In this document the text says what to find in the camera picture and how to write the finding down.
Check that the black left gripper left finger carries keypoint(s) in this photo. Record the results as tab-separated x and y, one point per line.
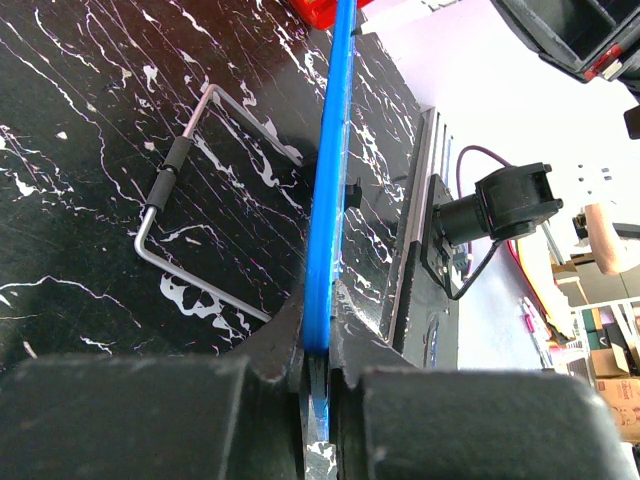
240	415

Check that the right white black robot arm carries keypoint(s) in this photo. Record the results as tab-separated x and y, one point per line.
562	142

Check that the red plastic basket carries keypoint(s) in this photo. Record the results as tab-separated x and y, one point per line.
319	14

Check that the black capped whiteboard marker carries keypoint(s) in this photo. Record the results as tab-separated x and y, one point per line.
399	15

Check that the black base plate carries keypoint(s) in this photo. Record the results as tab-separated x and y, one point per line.
429	318

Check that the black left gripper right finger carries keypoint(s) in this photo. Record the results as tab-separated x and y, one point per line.
391	420

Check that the blue framed whiteboard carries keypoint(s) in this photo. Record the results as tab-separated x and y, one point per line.
327	212

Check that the aluminium rail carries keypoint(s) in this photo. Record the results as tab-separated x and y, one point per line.
431	155

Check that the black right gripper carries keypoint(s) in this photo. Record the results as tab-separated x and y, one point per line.
583	39

